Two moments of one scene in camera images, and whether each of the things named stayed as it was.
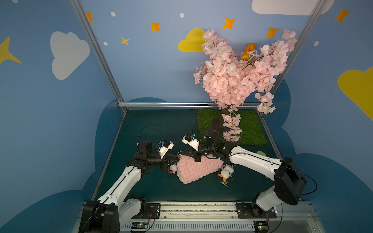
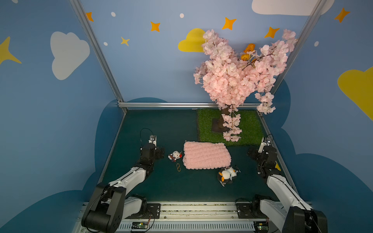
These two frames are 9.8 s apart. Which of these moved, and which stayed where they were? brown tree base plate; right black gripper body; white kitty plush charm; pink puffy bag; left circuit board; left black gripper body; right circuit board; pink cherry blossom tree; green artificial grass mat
Moved: pink puffy bag; white kitty plush charm; right black gripper body; left black gripper body
Stayed: right circuit board; pink cherry blossom tree; brown tree base plate; green artificial grass mat; left circuit board
